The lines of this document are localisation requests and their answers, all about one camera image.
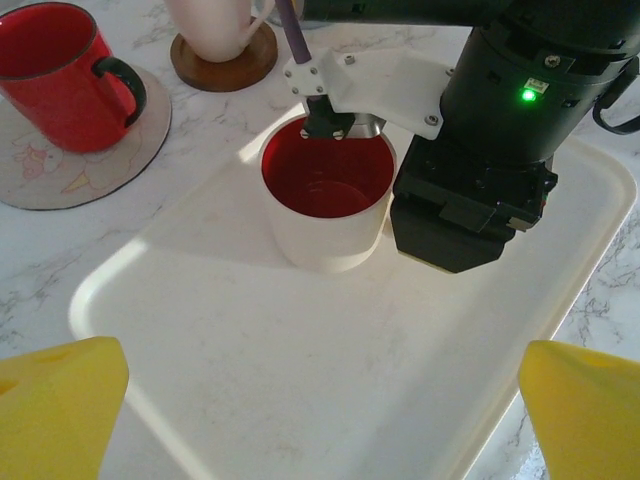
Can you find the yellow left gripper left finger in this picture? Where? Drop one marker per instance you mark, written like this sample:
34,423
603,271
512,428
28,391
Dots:
55,415

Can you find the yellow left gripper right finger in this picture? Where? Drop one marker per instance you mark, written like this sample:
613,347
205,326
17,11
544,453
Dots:
590,415

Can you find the white mug red inside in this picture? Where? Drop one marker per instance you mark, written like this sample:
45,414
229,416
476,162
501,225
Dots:
325,240

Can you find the pale pink mug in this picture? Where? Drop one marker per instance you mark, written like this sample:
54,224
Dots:
210,30

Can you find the round unicorn print coaster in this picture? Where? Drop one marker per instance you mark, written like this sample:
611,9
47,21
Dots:
100,175

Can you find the round brown wooden coaster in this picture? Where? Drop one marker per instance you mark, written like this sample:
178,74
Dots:
225,75

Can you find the white rectangular tray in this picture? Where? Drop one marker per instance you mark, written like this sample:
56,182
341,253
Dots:
300,350

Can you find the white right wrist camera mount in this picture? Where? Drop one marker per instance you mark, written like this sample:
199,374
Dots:
380,80

